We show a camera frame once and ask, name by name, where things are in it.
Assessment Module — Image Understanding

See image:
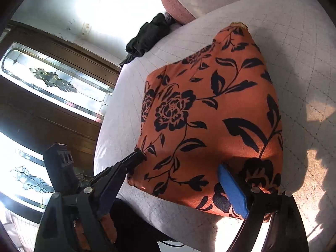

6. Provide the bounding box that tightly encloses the orange black floral garment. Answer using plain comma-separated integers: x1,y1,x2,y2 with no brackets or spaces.
126,22,285,219

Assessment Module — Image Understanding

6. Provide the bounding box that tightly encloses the wooden door with stained glass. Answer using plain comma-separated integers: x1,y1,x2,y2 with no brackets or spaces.
0,20,122,252

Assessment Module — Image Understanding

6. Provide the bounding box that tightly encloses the black cloth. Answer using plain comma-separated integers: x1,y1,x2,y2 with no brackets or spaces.
119,13,174,67

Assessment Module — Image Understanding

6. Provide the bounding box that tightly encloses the pink bolster cushion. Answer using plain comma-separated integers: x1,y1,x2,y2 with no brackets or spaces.
161,0,206,25

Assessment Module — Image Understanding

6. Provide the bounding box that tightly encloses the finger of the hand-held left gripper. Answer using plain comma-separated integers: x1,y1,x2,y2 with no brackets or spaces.
43,143,80,195

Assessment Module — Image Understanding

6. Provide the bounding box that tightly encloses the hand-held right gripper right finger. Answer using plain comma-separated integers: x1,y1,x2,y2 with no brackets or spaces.
217,164,313,252

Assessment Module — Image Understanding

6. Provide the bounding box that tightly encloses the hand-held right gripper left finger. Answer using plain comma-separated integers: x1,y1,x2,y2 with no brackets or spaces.
34,150,147,252

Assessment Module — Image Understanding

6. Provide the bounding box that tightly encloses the black cable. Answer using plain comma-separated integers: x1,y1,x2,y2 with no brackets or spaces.
157,238,187,248

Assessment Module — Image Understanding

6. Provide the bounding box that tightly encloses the grey quilted mattress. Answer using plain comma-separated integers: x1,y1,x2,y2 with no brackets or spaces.
93,0,336,252

